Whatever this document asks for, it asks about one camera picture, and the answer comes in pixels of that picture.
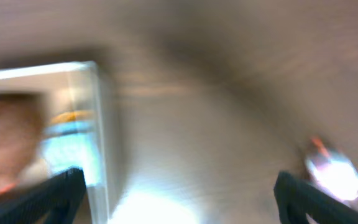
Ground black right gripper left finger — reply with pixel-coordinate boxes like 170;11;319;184
0;168;86;224

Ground yellow grey toy truck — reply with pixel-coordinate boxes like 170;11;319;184
40;110;103;187

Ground pink white plush toy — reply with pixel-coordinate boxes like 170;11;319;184
305;136;358;204

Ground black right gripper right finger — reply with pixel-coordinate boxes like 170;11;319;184
273;171;358;224

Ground brown plush toy with orange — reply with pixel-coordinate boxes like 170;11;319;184
0;93;45;194

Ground white cardboard box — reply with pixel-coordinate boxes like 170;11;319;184
0;62;109;223

